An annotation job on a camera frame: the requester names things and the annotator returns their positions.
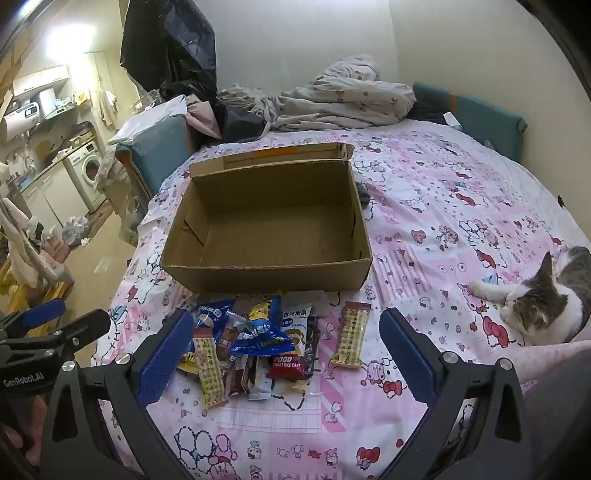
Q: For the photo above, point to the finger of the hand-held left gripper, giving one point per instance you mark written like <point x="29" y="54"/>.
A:
<point x="78" y="330"/>
<point x="44" y="314"/>

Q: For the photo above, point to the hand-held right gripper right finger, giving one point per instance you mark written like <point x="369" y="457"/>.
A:
<point x="408" y="357"/>

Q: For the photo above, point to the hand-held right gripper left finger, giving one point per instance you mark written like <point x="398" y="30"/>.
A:
<point x="164" y="357"/>

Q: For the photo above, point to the beige wafer bar packet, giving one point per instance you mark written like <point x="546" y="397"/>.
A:
<point x="210" y="374"/>
<point x="351" y="334"/>

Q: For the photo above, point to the blue packet with yellow character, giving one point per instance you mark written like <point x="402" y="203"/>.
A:
<point x="213" y="314"/>

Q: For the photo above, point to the dark slim snack bar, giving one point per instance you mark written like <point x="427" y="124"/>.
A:
<point x="313" y="346"/>

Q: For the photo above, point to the small white snack packet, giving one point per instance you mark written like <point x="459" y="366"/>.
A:
<point x="261" y="390"/>

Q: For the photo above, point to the yellow and blue snack packet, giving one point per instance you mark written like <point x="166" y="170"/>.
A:
<point x="263" y="309"/>

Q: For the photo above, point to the white rice cracker packet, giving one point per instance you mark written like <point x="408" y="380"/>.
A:
<point x="295" y="330"/>

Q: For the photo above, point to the dark red rice cake packet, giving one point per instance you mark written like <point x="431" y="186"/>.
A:
<point x="286" y="364"/>

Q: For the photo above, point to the brown cardboard box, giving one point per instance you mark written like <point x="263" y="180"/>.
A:
<point x="277" y="277"/>

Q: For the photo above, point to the hanging light towels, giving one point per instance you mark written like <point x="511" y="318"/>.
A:
<point x="21" y="244"/>

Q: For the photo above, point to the plastic bag on floor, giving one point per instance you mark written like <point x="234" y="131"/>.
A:
<point x="76" y="230"/>

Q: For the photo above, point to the white kitchen cabinet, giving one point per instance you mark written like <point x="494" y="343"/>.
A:
<point x="55" y="198"/>

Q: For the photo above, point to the pink cartoon printed bed sheet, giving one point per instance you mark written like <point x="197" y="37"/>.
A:
<point x="438" y="230"/>

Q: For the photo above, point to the clear plastic bag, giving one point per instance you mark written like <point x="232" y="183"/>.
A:
<point x="122" y="198"/>

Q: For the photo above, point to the pink fluffy cloth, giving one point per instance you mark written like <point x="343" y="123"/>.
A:
<point x="549" y="357"/>

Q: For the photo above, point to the white washing machine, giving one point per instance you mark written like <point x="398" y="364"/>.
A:
<point x="85" y="175"/>

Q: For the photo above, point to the grey and white cat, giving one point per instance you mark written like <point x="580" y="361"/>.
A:
<point x="545" y="304"/>

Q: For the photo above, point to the grey cloth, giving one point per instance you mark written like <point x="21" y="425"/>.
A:
<point x="563" y="424"/>

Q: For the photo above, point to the small dark cloth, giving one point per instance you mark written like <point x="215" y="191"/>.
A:
<point x="364" y="194"/>

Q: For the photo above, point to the white water heater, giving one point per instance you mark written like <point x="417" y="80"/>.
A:
<point x="18" y="122"/>

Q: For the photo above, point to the small white object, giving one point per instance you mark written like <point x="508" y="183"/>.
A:
<point x="453" y="121"/>

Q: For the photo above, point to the black garment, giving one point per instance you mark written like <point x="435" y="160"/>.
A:
<point x="240" y="122"/>

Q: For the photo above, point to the teal cushion with orange stripe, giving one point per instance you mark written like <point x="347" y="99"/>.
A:
<point x="480" y="115"/>

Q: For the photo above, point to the crumpled light printed quilt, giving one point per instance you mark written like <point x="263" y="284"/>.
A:
<point x="351" y="101"/>

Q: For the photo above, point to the hanging black coat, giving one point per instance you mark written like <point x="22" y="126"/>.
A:
<point x="171" y="41"/>

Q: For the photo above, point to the white wall cabinet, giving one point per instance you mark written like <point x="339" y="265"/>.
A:
<point x="41" y="81"/>

